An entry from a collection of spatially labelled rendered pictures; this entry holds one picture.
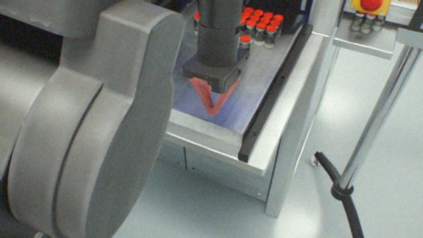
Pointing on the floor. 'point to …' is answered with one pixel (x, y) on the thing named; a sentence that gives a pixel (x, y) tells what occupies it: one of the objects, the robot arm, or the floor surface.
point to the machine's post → (302, 106)
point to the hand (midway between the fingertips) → (212, 110)
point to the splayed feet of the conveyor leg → (318, 159)
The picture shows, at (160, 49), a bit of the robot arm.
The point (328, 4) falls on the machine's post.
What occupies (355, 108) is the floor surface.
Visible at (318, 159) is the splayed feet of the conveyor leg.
